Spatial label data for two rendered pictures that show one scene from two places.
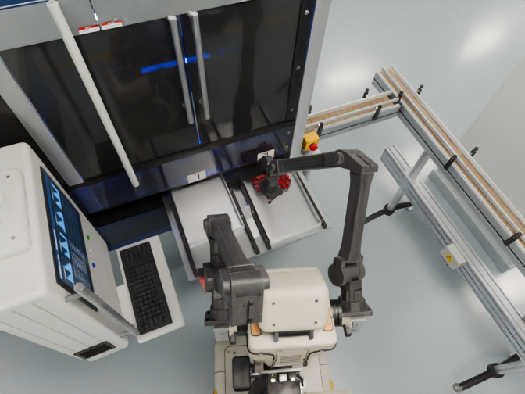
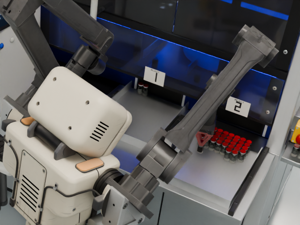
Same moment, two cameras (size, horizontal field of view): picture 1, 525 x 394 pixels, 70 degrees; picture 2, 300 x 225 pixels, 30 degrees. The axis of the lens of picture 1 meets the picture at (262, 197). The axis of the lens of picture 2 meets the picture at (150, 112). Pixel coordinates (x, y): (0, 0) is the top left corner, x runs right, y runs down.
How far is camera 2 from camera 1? 1.17 m
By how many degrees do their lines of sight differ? 40
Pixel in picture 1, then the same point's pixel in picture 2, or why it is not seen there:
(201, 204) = (139, 113)
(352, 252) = (178, 128)
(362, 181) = (239, 50)
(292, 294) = (75, 81)
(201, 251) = not seen: hidden behind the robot
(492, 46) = not seen: outside the picture
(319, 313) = (79, 120)
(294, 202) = (228, 174)
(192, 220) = not seen: hidden behind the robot
